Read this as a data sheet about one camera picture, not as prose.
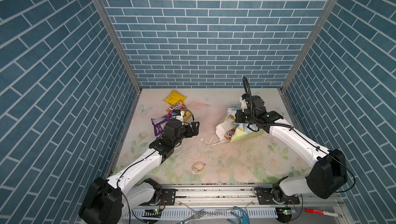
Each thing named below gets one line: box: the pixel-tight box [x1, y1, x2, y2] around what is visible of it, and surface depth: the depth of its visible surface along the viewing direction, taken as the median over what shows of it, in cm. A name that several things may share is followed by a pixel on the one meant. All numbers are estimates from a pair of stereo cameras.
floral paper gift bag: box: [207, 107, 266, 147], surface depth 92 cm
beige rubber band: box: [192, 161, 206, 173], surface depth 84 cm
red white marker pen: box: [305, 208, 343, 218], surface depth 71 cm
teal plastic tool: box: [226, 205, 251, 224], surface depth 69 cm
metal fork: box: [176, 208, 206, 224], surface depth 70 cm
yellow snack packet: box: [163, 89, 188, 106], surface depth 114 cm
